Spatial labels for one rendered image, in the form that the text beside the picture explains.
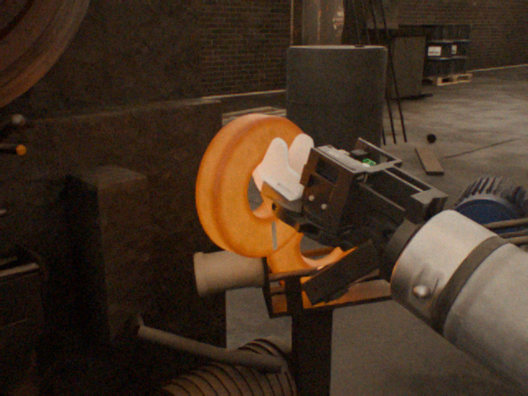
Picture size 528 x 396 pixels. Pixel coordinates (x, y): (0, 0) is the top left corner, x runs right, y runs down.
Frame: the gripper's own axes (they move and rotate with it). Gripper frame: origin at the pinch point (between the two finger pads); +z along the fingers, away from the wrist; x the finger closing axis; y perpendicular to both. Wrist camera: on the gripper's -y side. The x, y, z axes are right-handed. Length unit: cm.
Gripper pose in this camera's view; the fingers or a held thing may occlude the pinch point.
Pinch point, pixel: (260, 169)
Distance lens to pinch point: 60.6
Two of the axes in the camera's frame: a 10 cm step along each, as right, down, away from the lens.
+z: -6.5, -4.8, 5.9
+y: 2.0, -8.6, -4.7
